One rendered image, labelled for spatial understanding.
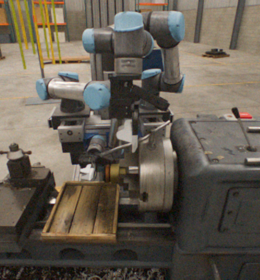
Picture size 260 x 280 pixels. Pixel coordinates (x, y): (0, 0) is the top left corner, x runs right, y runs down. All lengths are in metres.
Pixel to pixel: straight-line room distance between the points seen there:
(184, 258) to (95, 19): 1.34
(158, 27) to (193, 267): 1.02
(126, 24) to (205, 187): 0.54
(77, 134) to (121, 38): 0.84
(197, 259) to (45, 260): 0.67
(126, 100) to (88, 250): 0.71
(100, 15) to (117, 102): 0.99
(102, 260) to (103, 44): 0.89
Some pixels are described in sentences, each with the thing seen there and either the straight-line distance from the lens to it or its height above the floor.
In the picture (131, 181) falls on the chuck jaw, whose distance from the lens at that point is 0.92.
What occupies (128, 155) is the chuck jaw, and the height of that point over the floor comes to 1.16.
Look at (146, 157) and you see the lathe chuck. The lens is 0.86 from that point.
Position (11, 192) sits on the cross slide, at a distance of 1.20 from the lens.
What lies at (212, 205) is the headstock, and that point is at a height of 1.10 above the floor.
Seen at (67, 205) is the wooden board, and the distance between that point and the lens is 1.17.
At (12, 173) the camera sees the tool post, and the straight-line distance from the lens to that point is 1.18.
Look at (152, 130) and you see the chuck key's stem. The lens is 0.83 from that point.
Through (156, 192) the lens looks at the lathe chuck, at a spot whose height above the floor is 1.11.
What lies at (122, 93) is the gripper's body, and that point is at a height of 1.48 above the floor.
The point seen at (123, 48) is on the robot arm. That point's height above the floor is 1.60.
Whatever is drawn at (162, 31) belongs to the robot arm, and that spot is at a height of 1.62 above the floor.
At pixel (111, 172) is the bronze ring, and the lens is 0.96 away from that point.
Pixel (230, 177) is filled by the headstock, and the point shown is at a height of 1.22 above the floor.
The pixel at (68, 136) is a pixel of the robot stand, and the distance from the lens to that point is 1.39.
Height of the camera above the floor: 1.66
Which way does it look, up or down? 28 degrees down
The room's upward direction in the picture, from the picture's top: straight up
